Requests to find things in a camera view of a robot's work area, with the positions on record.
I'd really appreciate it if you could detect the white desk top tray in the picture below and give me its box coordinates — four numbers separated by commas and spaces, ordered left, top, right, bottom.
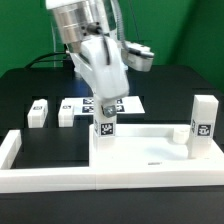
89, 124, 224, 170

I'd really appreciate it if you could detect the black tag marker plate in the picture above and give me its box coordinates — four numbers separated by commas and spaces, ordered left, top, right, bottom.
73, 96, 145, 115

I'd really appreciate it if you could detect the black cable bundle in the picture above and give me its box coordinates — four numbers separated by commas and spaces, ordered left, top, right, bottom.
24, 51, 76, 69

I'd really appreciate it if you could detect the white U-shaped obstacle fence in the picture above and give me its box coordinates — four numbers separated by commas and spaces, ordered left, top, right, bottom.
0, 130, 224, 193

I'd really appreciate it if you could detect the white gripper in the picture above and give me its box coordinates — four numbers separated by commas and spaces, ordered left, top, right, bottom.
71, 36, 129, 118

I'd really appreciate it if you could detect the white thin cable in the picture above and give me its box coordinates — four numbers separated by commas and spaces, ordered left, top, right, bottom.
49, 19, 58, 53

